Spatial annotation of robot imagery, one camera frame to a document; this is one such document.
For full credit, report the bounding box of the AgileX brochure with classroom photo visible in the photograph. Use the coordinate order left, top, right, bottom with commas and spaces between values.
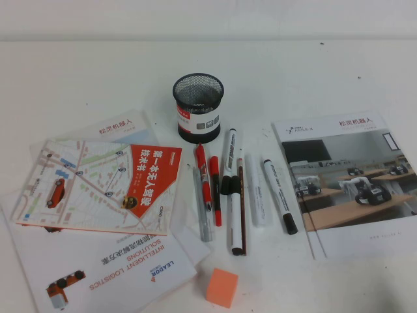
270, 109, 417, 261

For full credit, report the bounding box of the grey transparent pen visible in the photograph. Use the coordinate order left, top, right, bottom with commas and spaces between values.
192, 166, 214, 243

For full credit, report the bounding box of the red gel pen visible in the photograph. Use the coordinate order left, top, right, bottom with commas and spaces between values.
194, 143, 214, 213

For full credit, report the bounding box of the whiteboard marker with black cap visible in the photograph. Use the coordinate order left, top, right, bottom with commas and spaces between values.
227, 175, 245, 256
263, 158, 299, 236
220, 128, 239, 196

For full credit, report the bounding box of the orange cube eraser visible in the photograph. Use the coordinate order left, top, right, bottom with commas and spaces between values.
205, 267, 240, 309

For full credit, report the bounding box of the dark red pencil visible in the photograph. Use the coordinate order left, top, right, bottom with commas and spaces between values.
237, 157, 248, 256

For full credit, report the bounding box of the thin red marker pen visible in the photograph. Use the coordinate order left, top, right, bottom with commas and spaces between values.
209, 155, 223, 228

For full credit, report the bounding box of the all white marker pen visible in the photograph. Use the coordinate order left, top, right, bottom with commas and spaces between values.
245, 154, 273, 228

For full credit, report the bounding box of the AgileX brochure with pale cover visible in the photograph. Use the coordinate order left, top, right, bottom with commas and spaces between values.
29, 108, 160, 158

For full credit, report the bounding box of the book with map cover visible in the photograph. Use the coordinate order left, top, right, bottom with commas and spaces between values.
10, 139, 184, 237

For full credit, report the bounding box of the black mesh pen holder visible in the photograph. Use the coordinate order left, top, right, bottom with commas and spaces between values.
172, 73, 226, 144

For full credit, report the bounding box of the Leador logistics brochure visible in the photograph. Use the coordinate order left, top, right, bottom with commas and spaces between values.
0, 191, 199, 313

